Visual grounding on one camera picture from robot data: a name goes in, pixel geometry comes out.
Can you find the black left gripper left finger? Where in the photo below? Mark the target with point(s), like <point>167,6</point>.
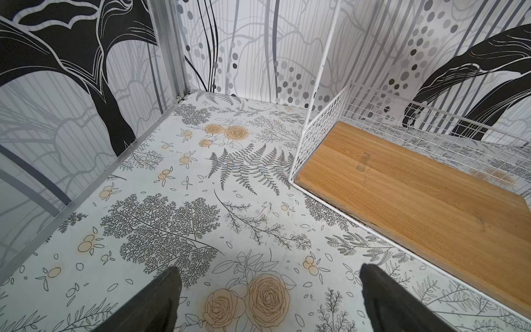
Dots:
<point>154,308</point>

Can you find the white wire wooden shelf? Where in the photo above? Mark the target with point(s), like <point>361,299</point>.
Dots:
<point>419,128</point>

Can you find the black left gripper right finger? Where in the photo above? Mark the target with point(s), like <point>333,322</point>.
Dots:
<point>392,308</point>

